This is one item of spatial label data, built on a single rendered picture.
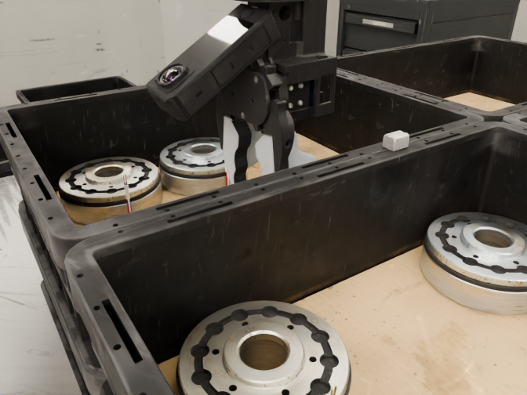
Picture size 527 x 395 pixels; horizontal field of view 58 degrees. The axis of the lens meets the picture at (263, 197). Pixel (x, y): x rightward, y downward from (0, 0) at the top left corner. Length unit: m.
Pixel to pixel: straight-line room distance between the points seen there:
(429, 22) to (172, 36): 2.15
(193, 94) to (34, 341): 0.34
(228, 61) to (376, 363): 0.25
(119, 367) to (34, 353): 0.37
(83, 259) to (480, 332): 0.28
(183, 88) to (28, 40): 3.00
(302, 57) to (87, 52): 3.05
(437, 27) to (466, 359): 1.69
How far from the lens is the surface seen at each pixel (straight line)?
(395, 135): 0.40
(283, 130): 0.41
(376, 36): 2.08
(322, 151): 0.65
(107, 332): 0.23
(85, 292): 0.25
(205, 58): 0.39
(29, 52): 3.37
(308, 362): 0.30
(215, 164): 0.54
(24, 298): 0.66
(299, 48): 0.44
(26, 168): 0.40
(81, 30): 3.42
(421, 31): 1.92
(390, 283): 0.42
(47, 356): 0.57
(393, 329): 0.37
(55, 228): 0.31
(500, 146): 0.50
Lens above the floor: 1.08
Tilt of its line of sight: 28 degrees down
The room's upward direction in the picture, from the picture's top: straight up
